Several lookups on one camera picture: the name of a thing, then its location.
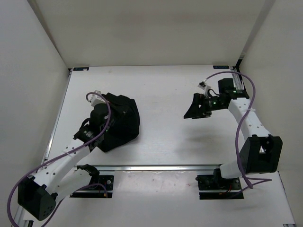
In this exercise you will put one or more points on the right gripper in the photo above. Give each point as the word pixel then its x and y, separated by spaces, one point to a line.
pixel 194 111

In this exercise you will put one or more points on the black pleated skirt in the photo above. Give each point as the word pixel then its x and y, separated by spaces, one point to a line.
pixel 125 122

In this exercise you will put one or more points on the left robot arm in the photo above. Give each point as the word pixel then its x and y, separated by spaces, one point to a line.
pixel 40 194

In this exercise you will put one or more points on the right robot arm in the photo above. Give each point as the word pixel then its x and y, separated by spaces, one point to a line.
pixel 231 170

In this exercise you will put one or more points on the left blue corner label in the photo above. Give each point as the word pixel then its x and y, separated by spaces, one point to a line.
pixel 80 68

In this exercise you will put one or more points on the blue corner label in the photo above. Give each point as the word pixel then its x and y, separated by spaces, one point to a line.
pixel 221 67
pixel 80 68

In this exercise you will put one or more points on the right blue corner label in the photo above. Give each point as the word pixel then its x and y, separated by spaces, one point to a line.
pixel 221 67

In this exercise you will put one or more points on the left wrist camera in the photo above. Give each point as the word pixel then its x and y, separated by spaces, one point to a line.
pixel 95 100

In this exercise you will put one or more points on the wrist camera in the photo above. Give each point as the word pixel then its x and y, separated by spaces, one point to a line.
pixel 95 100
pixel 205 87

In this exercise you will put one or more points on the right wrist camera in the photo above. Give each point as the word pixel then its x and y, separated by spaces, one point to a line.
pixel 205 87

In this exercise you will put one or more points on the front aluminium rail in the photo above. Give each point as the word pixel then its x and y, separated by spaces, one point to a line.
pixel 157 167

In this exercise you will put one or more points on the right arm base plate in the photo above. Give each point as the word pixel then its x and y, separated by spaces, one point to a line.
pixel 214 187

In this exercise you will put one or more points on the left aluminium rail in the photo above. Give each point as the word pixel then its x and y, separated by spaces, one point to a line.
pixel 15 220

